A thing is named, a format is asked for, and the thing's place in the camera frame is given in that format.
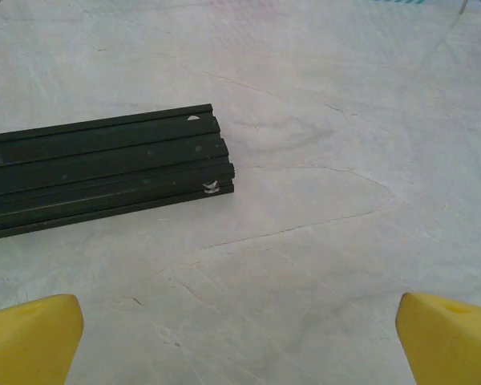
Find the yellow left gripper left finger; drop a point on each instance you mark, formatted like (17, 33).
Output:
(28, 345)

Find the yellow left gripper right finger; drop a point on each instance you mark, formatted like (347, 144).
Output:
(453, 349)

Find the black rectangular plate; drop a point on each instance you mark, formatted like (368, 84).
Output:
(104, 168)

